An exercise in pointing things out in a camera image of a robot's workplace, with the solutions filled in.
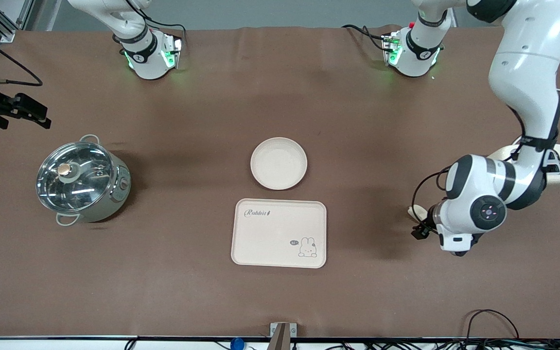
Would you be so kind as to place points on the glass pot lid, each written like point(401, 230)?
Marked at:
point(73, 177)

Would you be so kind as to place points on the grey electric cooking pot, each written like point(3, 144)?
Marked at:
point(117, 192)

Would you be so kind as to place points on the round cream plate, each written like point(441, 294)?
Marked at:
point(280, 163)

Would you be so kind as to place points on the blue round knob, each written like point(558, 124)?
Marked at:
point(236, 344)

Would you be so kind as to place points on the brown table mat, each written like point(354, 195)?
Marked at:
point(358, 121)

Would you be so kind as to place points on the small cream bun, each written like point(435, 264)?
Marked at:
point(418, 212)

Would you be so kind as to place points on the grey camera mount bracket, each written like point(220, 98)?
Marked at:
point(282, 335)

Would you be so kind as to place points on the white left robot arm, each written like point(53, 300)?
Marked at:
point(523, 73)

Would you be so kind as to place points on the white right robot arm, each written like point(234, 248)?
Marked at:
point(148, 63)

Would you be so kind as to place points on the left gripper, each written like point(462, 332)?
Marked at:
point(421, 231)

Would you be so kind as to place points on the cream rabbit print tray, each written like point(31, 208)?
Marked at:
point(275, 233)

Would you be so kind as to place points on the aluminium frame profile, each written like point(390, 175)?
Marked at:
point(10, 24)

